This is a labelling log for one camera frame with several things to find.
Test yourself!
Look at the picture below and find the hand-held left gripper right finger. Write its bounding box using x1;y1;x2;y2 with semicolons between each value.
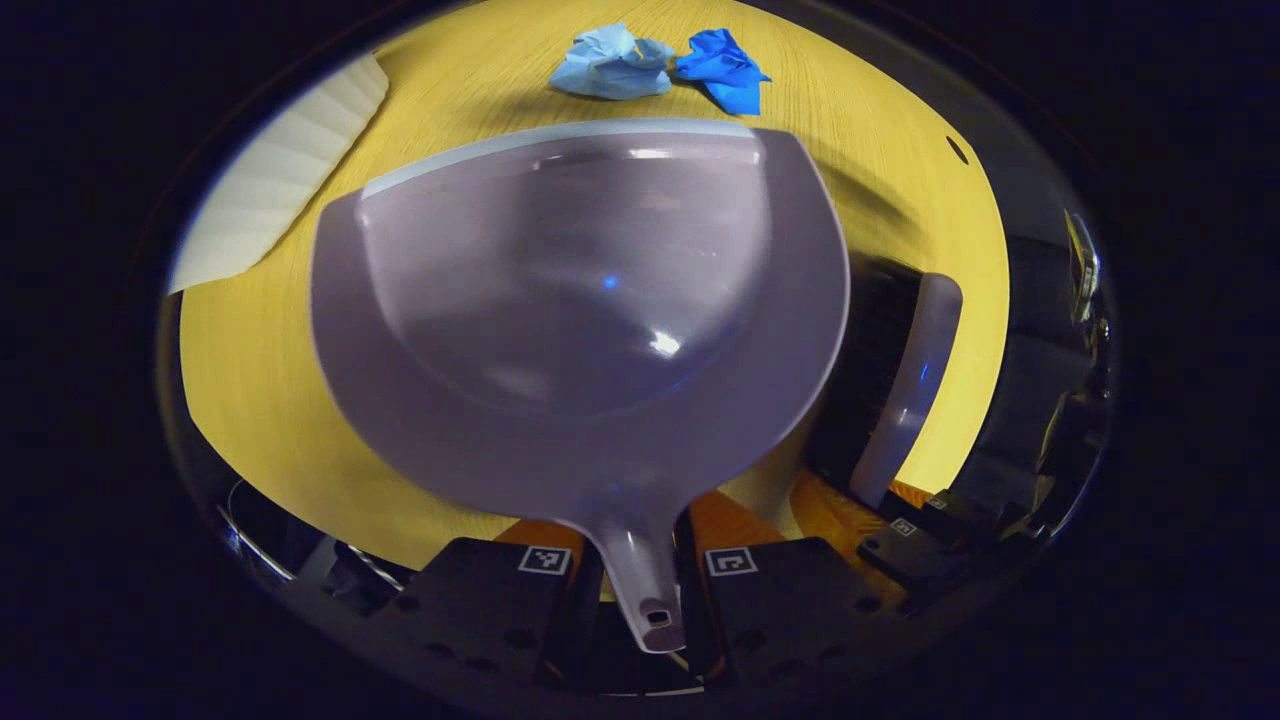
675;488;906;691

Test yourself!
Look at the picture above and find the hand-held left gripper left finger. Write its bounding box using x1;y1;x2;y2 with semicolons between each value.
395;517;606;691

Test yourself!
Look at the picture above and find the small purple broom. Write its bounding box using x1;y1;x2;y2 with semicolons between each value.
805;255;966;511

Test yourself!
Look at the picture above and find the purple plastic dustpan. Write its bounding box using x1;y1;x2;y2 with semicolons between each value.
308;118;853;656

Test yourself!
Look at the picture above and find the dark blue paper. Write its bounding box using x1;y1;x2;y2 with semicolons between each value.
673;27;773;117

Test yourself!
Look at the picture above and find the white ribbed garbage bin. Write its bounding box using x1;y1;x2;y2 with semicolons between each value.
165;52;393;297

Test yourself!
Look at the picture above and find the light blue paper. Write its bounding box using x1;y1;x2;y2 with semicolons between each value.
547;22;678;102

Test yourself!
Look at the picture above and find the wooden desktop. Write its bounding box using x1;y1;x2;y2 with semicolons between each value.
178;0;1013;573

